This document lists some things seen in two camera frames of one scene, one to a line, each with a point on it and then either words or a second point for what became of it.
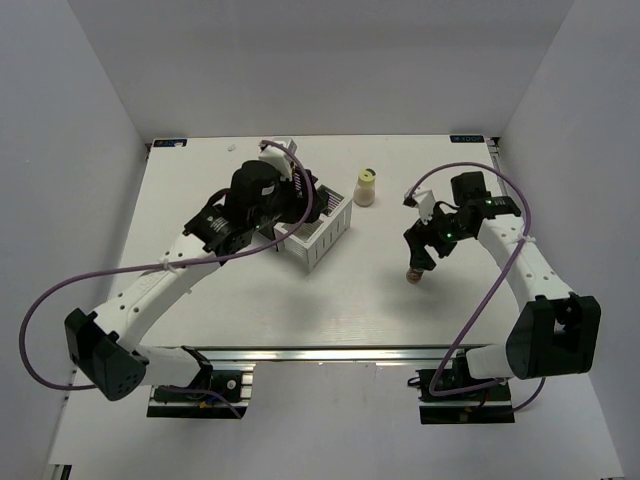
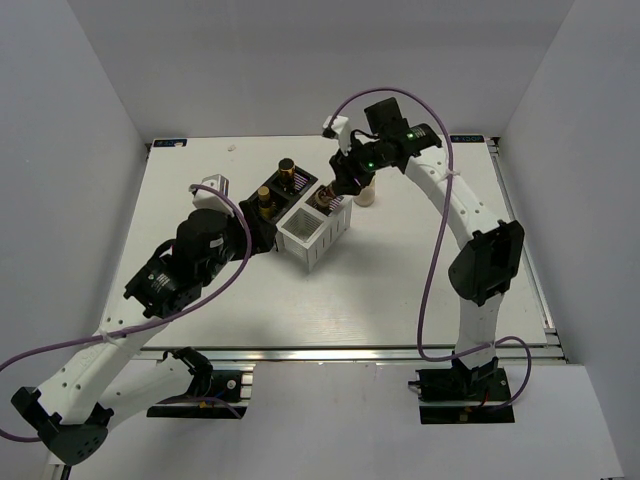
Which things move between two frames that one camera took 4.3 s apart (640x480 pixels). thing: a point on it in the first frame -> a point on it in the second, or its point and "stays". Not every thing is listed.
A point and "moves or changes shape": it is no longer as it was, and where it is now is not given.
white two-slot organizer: x=312 y=239 stays
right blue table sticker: x=466 y=138 stays
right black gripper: x=422 y=234 -> x=346 y=172
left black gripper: x=295 y=205 -> x=263 y=232
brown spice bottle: x=414 y=275 moves or changes shape
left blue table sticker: x=169 y=142 stays
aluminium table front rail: x=326 y=354 stays
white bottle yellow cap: x=365 y=190 stays
